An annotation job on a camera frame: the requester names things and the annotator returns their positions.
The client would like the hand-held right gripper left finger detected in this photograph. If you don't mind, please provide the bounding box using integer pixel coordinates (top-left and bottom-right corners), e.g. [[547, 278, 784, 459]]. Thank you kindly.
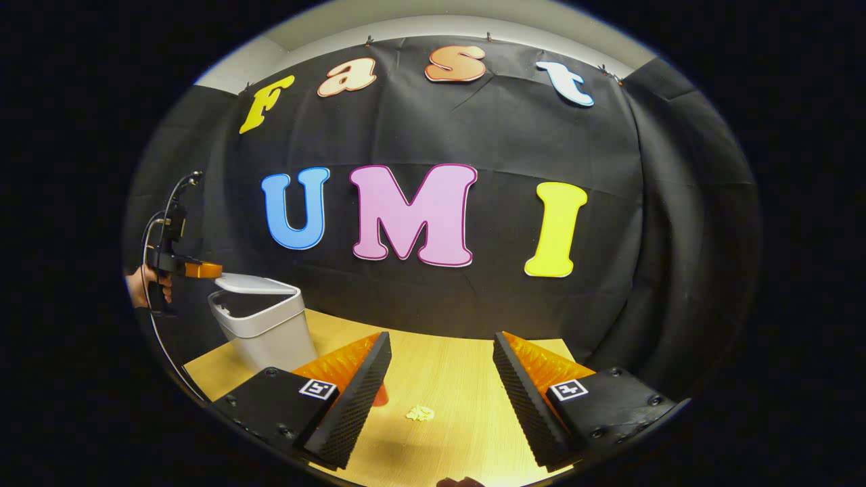
[[210, 331, 393, 472]]

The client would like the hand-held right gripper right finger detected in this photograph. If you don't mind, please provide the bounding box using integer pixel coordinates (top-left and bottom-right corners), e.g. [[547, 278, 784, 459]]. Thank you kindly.
[[492, 331, 679, 472]]

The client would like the wooden desktop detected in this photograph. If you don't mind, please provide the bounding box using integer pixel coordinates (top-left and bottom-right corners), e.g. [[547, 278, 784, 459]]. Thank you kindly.
[[183, 308, 596, 487]]

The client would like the white desktop garbage bin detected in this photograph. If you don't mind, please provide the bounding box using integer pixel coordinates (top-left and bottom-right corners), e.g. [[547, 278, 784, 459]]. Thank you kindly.
[[207, 273, 319, 374]]

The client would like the black backdrop cloth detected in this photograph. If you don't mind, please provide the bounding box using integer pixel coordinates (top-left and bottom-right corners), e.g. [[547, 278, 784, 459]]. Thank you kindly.
[[123, 34, 764, 407]]

